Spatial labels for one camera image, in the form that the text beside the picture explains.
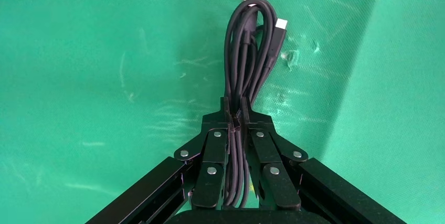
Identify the black data cable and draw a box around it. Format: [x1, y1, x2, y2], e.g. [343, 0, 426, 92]
[222, 0, 289, 209]

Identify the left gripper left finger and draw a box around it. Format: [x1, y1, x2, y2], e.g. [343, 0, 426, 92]
[85, 97, 233, 224]

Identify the green table mat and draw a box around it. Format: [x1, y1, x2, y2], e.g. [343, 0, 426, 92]
[0, 0, 445, 224]

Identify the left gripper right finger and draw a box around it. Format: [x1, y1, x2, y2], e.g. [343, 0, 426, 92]
[240, 97, 407, 224]

